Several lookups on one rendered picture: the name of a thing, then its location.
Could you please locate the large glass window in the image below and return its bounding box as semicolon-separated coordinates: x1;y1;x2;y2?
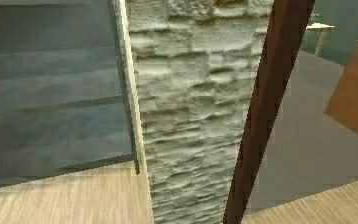
0;0;142;191

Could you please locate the white small table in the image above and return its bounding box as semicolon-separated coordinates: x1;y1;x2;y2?
305;22;335;57

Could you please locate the dark brown door frame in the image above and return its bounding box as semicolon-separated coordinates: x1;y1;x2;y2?
222;0;317;224

